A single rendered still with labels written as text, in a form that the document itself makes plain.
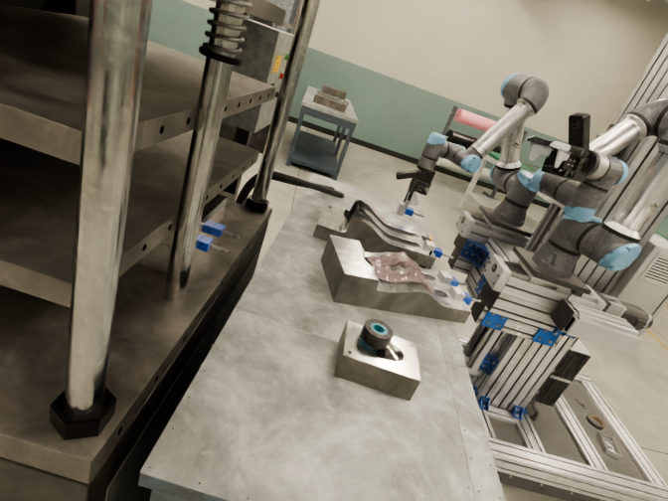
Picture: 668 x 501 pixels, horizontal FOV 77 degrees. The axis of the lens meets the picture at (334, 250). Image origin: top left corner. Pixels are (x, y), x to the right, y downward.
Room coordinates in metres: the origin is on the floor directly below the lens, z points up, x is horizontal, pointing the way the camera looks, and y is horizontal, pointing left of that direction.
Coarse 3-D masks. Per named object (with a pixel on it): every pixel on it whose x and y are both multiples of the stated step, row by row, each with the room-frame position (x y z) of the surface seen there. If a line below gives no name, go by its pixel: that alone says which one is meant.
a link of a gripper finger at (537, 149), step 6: (528, 138) 1.14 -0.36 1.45; (534, 138) 1.14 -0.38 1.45; (540, 138) 1.15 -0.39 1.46; (534, 144) 1.16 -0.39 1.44; (540, 144) 1.15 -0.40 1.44; (546, 144) 1.16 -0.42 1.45; (534, 150) 1.16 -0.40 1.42; (540, 150) 1.17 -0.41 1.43; (546, 150) 1.17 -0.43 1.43; (534, 156) 1.16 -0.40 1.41
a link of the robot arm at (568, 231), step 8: (592, 216) 1.52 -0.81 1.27; (560, 224) 1.53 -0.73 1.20; (568, 224) 1.49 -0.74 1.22; (576, 224) 1.48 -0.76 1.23; (584, 224) 1.47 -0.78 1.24; (592, 224) 1.46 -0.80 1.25; (560, 232) 1.50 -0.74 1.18; (568, 232) 1.48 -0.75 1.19; (576, 232) 1.46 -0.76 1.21; (584, 232) 1.44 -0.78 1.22; (552, 240) 1.51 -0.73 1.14; (560, 240) 1.49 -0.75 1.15; (568, 240) 1.47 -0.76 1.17; (576, 240) 1.45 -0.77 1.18; (568, 248) 1.47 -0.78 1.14; (576, 248) 1.45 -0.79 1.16
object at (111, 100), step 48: (96, 0) 0.46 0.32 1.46; (144, 0) 0.48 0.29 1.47; (96, 48) 0.46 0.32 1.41; (144, 48) 0.49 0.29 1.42; (96, 96) 0.46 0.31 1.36; (288, 96) 1.62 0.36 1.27; (96, 144) 0.46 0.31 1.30; (96, 192) 0.46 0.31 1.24; (96, 240) 0.46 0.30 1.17; (96, 288) 0.47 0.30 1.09; (96, 336) 0.47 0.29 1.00; (96, 384) 0.48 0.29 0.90; (96, 432) 0.47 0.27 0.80
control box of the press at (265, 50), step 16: (256, 32) 1.72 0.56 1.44; (272, 32) 1.72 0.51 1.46; (256, 48) 1.72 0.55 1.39; (272, 48) 1.72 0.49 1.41; (288, 48) 1.97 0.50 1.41; (256, 64) 1.72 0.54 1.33; (272, 64) 1.74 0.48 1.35; (272, 80) 1.82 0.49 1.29; (240, 112) 1.72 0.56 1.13; (256, 112) 1.72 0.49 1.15; (272, 112) 1.99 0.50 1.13; (240, 128) 1.84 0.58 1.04; (256, 128) 1.74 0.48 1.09; (240, 176) 1.86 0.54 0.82
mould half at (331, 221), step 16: (336, 208) 1.80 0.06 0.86; (320, 224) 1.56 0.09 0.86; (336, 224) 1.62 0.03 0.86; (352, 224) 1.56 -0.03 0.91; (368, 224) 1.56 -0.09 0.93; (368, 240) 1.56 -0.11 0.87; (384, 240) 1.56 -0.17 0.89; (416, 240) 1.69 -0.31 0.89; (416, 256) 1.57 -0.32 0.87; (432, 256) 1.58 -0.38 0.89
